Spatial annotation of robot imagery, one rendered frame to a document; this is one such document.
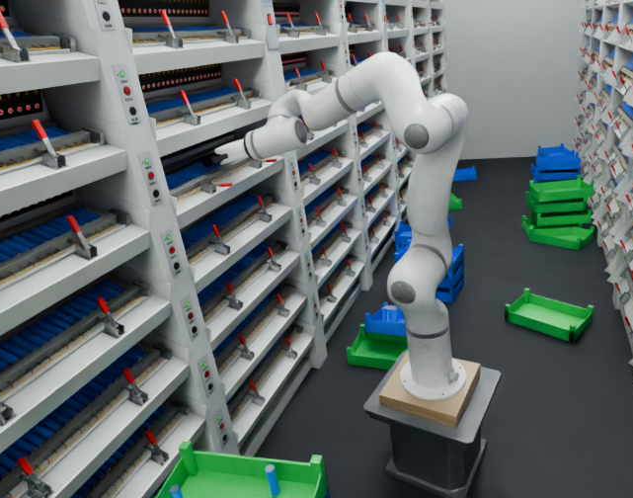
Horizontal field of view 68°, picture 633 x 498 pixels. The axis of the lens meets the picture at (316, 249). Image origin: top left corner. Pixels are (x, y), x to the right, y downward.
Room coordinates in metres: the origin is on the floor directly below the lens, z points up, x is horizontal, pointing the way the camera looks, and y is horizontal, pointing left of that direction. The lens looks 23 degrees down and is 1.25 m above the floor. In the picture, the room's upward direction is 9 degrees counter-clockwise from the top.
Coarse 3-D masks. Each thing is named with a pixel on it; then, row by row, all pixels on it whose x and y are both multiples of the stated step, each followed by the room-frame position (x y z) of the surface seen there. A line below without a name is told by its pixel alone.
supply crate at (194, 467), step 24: (192, 456) 0.74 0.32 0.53; (216, 456) 0.73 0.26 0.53; (240, 456) 0.72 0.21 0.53; (312, 456) 0.67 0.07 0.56; (168, 480) 0.69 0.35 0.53; (192, 480) 0.73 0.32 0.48; (216, 480) 0.72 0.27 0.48; (240, 480) 0.71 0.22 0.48; (264, 480) 0.70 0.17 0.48; (288, 480) 0.69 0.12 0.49; (312, 480) 0.67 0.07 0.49
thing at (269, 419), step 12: (360, 288) 2.32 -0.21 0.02; (348, 300) 2.14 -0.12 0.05; (336, 312) 2.04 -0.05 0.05; (336, 324) 1.98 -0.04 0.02; (300, 372) 1.61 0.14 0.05; (288, 384) 1.54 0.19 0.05; (276, 396) 1.48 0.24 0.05; (288, 396) 1.50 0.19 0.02; (276, 408) 1.41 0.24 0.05; (264, 420) 1.36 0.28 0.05; (276, 420) 1.40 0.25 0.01; (252, 432) 1.31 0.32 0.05; (264, 432) 1.32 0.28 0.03; (252, 444) 1.26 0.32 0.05
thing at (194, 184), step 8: (240, 160) 1.52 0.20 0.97; (248, 160) 1.56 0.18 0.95; (224, 168) 1.43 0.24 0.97; (232, 168) 1.47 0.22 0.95; (200, 176) 1.35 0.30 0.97; (208, 176) 1.36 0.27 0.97; (216, 176) 1.39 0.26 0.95; (184, 184) 1.28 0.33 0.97; (192, 184) 1.28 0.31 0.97; (176, 192) 1.22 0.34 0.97; (184, 192) 1.25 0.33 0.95
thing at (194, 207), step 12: (240, 132) 1.75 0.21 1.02; (204, 144) 1.57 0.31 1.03; (216, 144) 1.63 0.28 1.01; (180, 156) 1.45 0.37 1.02; (276, 156) 1.67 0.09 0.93; (252, 168) 1.53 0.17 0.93; (264, 168) 1.55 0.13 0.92; (276, 168) 1.63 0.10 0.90; (228, 180) 1.40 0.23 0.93; (240, 180) 1.42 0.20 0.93; (252, 180) 1.48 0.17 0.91; (216, 192) 1.31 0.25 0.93; (228, 192) 1.36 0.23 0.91; (240, 192) 1.42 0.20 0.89; (180, 204) 1.21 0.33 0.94; (192, 204) 1.22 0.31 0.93; (204, 204) 1.25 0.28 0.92; (216, 204) 1.31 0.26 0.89; (180, 216) 1.15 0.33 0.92; (192, 216) 1.20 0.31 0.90; (180, 228) 1.16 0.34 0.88
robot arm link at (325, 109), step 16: (336, 80) 1.17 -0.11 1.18; (288, 96) 1.32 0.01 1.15; (304, 96) 1.25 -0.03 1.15; (320, 96) 1.18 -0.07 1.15; (336, 96) 1.14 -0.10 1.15; (272, 112) 1.35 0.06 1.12; (288, 112) 1.35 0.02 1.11; (304, 112) 1.21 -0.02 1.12; (320, 112) 1.18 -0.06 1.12; (336, 112) 1.16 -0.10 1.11; (352, 112) 1.15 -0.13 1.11; (320, 128) 1.21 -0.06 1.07
